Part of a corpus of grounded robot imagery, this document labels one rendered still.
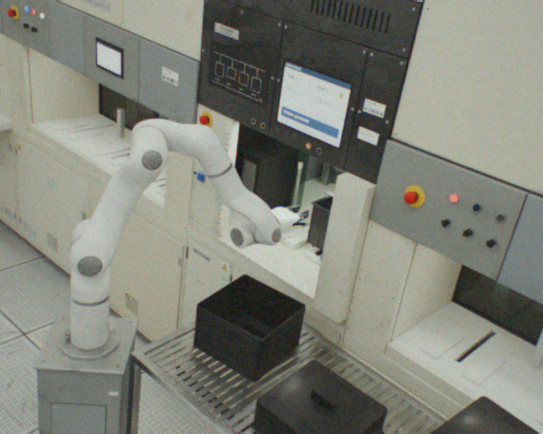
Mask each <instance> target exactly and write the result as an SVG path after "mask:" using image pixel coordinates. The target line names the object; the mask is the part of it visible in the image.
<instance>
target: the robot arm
mask: <svg viewBox="0 0 543 434"><path fill-rule="evenodd" d="M131 145H132V148H131V152H130V155H129V158H128V159H127V161H126V162H125V164H124V165H123V166H122V167H121V168H120V169H119V170H118V171H117V172H116V173H115V174H114V175H113V176H112V177H111V179H110V182H109V184H108V186H107V188H106V189H105V191H104V193H103V195H102V196H101V198H100V202H99V204H98V206H97V208H96V209H95V212H94V214H93V215H92V218H91V219H87V220H84V221H82V222H79V223H78V224H77V225H76V226H75V227H74V229H73V231H72V234H71V246H70V264H71V309H70V314H71V326H70V327H68V328H67V327H66V328H65V331H64V332H63V334H62V335H61V338H60V346H59V347H60V350H61V351H62V353H63V354H66V355H68V356H70V357H72V358H76V359H80V360H94V359H99V358H101V357H104V356H106V355H108V354H109V353H110V352H112V351H113V350H114V349H115V348H116V347H117V345H118V343H119V334H118V332H119V331H118V330H117V329H115V328H114V327H113V326H111V325H110V263H111V261H112V258H113V256H114V255H115V253H116V250H117V247H118V246H119V241H120V239H121V236H122V233H123V232H124V229H125V226H126V224H127V221H128V219H129V216H130V213H131V211H132V210H133V208H134V206H135V205H136V203H137V201H138V198H139V197H140V195H141V194H142V193H143V192H144V190H145V189H146V188H147V187H148V186H149V185H150V184H152V183H153V182H154V181H156V180H157V178H158V177H159V176H160V175H161V173H162V171H163V170H164V168H165V166H166V164H167V160H168V151H169V152H173V153H177V154H180V155H182V156H189V157H193V158H196V159H197V160H198V162H199V163H200V165H201V166H202V167H203V169H204V172H205V175H206V177H207V179H208V181H209V182H210V184H211V186H212V187H213V188H214V190H215V192H216V193H217V195H218V197H219V199H220V200H221V202H222V203H223V204H224V205H225V206H226V207H228V208H230V209H231V210H233V211H235V212H239V213H240V214H242V215H243V216H245V217H246V218H247V219H248V220H245V221H242V222H238V223H236V224H234V225H232V226H231V230H230V237H231V242H232V244H233V245H234V246H235V247H236V248H238V249H244V248H246V247H249V246H251V245H253V244H263V245H268V246H273V245H276V244H277V243H278V242H279V241H280V240H281V234H282V233H286V232H290V231H295V230H297V229H298V228H299V226H305V221H304V219H306V218H308V217H309V210H307V211H305V212H300V213H299V214H296V213H297V212H299V207H300V206H299V205H296V206H293V207H291V208H290V207H288V208H282V207H279V208H278V207H276V209H274V210H271V209H270V207H269V206H268V205H267V204H266V203H265V202H264V201H263V200H262V199H260V198H259V197H258V196H256V195H255V194H254V193H252V192H251V191H249V190H248V189H246V188H245V187H244V186H243V183H242V181H241V179H240V177H239V175H238V174H237V172H236V170H235V168H234V166H233V164H232V162H231V160H230V158H229V155H228V153H227V152H226V150H225V148H224V145H223V143H222V141H221V139H220V137H219V136H218V135H216V133H215V132H214V131H213V130H212V129H211V128H209V127H207V126H203V125H185V124H177V123H174V122H170V121H167V120H165V119H161V118H152V119H147V120H144V121H141V122H139V123H138V124H137V125H136V126H135V127H134V128H133V131H132V134H131Z"/></svg>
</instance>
